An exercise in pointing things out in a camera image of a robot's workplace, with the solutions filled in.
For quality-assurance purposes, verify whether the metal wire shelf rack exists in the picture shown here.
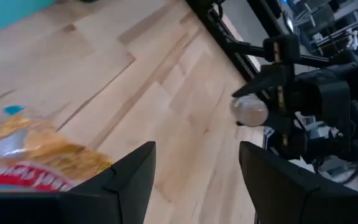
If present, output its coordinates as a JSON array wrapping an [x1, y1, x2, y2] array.
[[303, 9, 358, 57]]

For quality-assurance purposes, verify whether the teal blue plastic bin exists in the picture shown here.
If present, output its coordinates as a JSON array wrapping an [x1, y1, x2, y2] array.
[[0, 0, 57, 40]]

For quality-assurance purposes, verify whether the small glass spice jar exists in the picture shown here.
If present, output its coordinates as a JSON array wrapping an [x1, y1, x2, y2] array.
[[230, 93, 270, 128]]

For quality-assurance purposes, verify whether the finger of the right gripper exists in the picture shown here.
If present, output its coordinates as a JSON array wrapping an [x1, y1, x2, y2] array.
[[231, 63, 295, 101], [264, 122, 308, 161]]

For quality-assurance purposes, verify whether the orange red snack bag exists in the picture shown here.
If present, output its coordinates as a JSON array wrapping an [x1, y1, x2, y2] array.
[[0, 105, 114, 192]]

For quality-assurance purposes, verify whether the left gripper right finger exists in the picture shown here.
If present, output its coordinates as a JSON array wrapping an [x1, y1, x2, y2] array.
[[239, 141, 358, 224]]

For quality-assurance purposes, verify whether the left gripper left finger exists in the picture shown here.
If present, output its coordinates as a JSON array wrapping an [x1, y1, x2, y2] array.
[[58, 141, 157, 224]]

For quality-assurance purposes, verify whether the black aluminium table frame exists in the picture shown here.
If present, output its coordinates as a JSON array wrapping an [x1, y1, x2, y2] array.
[[185, 0, 295, 83]]

